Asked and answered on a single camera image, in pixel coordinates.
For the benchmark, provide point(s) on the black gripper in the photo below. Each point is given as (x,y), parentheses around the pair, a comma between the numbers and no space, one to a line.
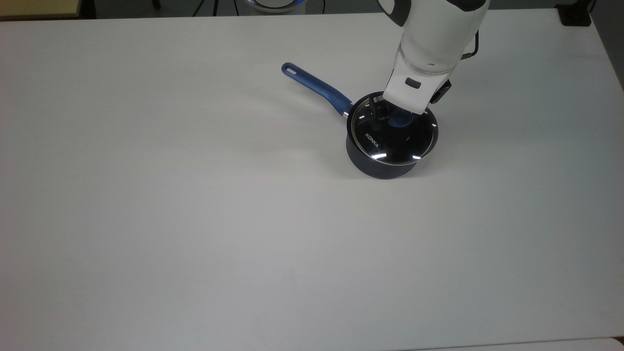
(441,91)

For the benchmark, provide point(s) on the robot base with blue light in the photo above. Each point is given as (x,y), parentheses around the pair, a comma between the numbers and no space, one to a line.
(275,5)

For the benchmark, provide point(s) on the glass lid with blue knob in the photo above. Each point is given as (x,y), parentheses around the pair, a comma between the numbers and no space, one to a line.
(390,141)

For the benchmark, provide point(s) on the wooden board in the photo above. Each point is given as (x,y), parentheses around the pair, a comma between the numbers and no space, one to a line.
(39,7)

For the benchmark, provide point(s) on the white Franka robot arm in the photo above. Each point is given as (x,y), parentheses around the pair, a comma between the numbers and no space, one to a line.
(434,44)

